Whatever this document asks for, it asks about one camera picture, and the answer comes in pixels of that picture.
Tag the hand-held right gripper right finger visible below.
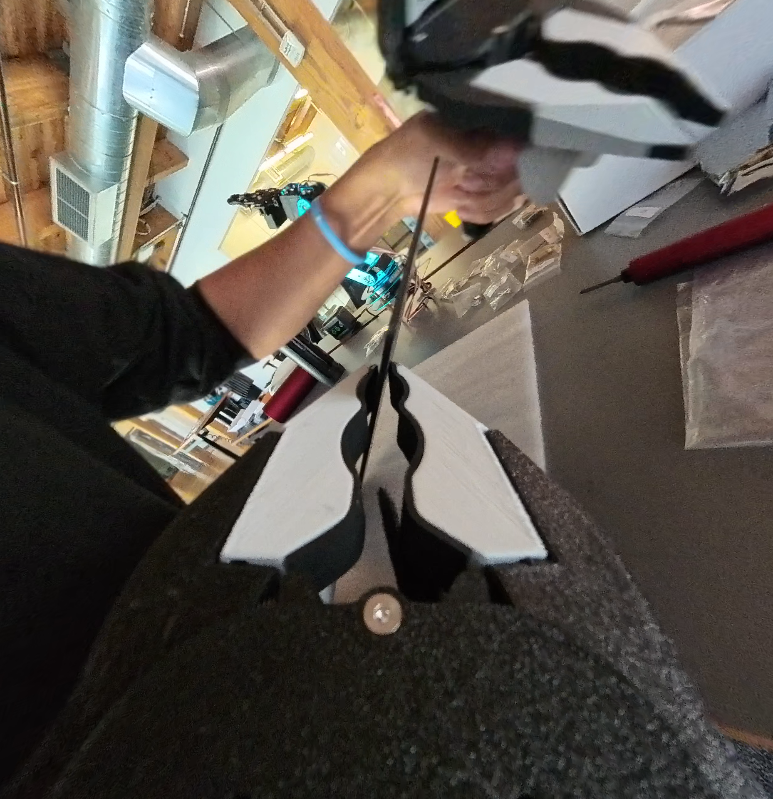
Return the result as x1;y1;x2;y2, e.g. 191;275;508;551
388;362;549;567

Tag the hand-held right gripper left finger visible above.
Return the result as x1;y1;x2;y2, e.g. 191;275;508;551
220;364;373;567

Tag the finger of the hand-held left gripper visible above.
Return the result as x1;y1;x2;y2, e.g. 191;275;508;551
473;58;702;162
535;5;729;127

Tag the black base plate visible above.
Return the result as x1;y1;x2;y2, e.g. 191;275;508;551
358;156;440;481

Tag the person's left hand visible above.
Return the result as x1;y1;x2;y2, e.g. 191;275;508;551
324;112;531;258

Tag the orange and white cardboard box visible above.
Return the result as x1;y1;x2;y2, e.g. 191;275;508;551
555;0;773;237

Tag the white foam sheet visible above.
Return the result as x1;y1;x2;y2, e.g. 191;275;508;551
327;300;546;605

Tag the small labelled nut bag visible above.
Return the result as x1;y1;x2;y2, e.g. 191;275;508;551
605;178;702;238

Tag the silver foil bag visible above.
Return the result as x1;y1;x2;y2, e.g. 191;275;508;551
695;59;773;196

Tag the pile of small screw bags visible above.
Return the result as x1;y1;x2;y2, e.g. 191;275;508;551
439;206;565;313

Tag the magenta electric screwdriver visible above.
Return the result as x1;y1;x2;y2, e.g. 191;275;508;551
580;199;773;294

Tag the blue wristband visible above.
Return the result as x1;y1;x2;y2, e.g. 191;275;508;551
308;196;365;266

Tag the person's black clothing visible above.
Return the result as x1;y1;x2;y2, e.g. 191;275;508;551
0;240;250;799

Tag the large clear plastic bag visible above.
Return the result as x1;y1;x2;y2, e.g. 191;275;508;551
675;259;773;450

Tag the silver ventilation duct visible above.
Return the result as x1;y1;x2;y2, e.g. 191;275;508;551
50;0;281;266

